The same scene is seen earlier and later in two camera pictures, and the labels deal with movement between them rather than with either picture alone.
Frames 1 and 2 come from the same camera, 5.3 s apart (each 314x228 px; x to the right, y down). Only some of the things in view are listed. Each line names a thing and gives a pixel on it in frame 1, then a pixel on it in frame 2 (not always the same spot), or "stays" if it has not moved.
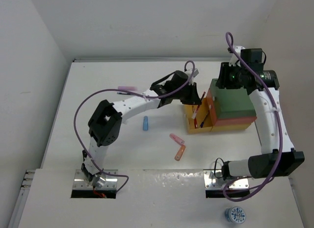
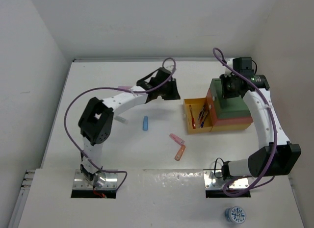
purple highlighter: (127, 88) stays
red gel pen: (194, 115) to (202, 113)
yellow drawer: (190, 110) stays
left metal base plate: (81, 183) stays
